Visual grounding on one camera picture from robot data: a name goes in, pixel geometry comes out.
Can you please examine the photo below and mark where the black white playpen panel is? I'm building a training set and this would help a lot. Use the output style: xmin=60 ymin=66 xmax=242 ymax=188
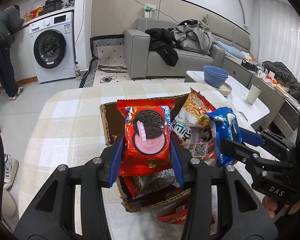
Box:
xmin=79 ymin=34 xmax=128 ymax=88

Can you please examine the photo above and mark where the blue bowls stack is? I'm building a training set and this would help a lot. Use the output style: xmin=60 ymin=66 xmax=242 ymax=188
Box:
xmin=203 ymin=66 xmax=229 ymax=88

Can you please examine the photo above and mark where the red corn chip bag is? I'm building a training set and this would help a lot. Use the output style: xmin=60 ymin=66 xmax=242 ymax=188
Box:
xmin=157 ymin=200 xmax=190 ymax=225

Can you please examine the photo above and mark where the person in grey jacket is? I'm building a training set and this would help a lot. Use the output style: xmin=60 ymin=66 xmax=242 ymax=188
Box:
xmin=0 ymin=5 xmax=24 ymax=100

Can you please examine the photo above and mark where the grey clothes pile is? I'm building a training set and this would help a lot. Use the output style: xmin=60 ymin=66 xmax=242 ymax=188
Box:
xmin=171 ymin=19 xmax=215 ymax=55

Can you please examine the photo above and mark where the white sneaker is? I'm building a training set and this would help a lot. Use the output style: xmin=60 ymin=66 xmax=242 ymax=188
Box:
xmin=4 ymin=153 xmax=19 ymax=190

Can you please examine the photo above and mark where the right hand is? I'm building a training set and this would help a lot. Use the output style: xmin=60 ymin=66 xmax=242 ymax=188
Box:
xmin=262 ymin=195 xmax=300 ymax=219

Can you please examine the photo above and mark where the black basket on washer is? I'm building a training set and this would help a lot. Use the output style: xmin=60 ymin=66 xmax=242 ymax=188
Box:
xmin=43 ymin=0 xmax=63 ymax=14

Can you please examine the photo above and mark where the red oreo cookie pack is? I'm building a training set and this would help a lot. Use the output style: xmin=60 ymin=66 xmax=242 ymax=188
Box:
xmin=116 ymin=98 xmax=175 ymax=176

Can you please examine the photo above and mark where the SF cardboard box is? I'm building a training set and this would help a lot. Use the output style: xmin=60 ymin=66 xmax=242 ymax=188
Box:
xmin=99 ymin=93 xmax=243 ymax=213

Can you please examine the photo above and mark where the orange meat floss cake pack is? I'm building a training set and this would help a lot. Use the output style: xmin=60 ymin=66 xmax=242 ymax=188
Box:
xmin=187 ymin=141 xmax=219 ymax=166

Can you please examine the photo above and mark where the blue oreo cookie pack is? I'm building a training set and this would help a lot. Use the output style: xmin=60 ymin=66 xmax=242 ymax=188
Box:
xmin=206 ymin=107 xmax=242 ymax=167

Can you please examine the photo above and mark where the white marble coffee table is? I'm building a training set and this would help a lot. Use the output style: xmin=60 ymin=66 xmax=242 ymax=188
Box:
xmin=184 ymin=70 xmax=270 ymax=131

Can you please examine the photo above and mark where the cream cup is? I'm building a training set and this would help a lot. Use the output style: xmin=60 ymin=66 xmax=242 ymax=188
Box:
xmin=246 ymin=83 xmax=262 ymax=105

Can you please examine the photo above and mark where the white washing machine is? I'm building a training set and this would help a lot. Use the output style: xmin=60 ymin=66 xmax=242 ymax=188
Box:
xmin=29 ymin=11 xmax=75 ymax=83

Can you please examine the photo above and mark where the black jacket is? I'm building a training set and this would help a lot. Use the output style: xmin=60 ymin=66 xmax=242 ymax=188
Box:
xmin=145 ymin=28 xmax=179 ymax=67

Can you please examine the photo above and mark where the plaid tablecloth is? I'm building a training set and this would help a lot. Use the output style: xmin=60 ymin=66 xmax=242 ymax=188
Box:
xmin=18 ymin=81 xmax=257 ymax=239

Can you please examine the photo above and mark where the white noodle snack bag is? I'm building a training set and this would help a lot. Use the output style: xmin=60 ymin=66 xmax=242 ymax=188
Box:
xmin=171 ymin=89 xmax=216 ymax=147

